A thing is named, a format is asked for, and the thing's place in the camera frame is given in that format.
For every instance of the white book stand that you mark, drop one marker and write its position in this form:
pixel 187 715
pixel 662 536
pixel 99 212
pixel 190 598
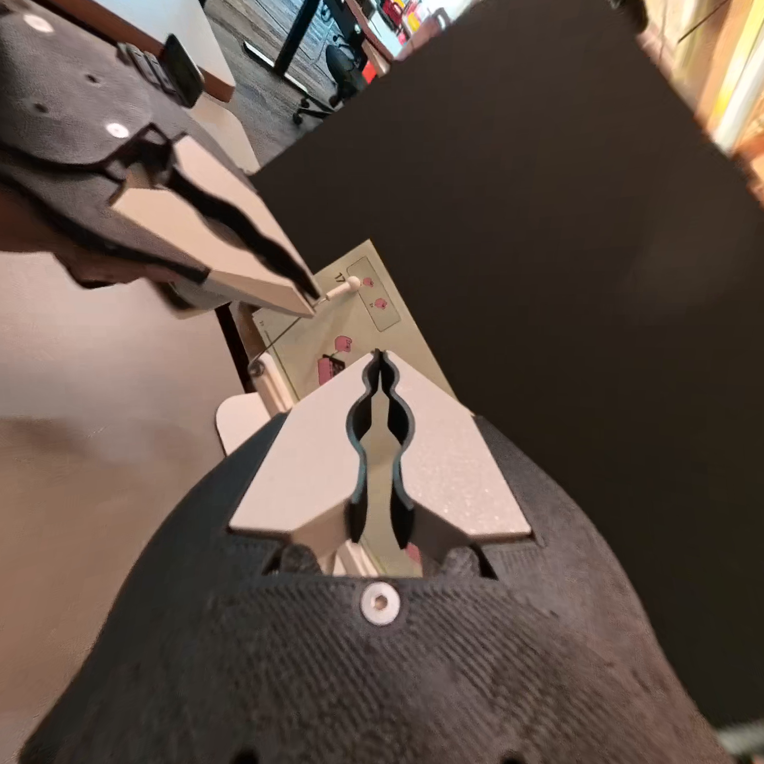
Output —
pixel 244 418

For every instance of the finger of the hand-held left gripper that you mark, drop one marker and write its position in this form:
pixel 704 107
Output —
pixel 239 191
pixel 179 233

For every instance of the black panel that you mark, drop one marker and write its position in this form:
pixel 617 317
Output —
pixel 567 239

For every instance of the open instruction booklet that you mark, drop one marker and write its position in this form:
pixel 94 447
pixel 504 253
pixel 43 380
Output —
pixel 358 310

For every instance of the black upright device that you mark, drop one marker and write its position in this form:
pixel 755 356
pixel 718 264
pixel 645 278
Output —
pixel 182 68

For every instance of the person's left hand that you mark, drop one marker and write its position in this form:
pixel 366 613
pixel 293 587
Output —
pixel 36 239

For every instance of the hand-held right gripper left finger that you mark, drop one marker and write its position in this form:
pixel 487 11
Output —
pixel 298 471

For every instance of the black office chair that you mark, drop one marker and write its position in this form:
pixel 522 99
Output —
pixel 343 71

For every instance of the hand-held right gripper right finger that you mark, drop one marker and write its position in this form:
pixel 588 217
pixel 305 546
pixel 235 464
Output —
pixel 459 471

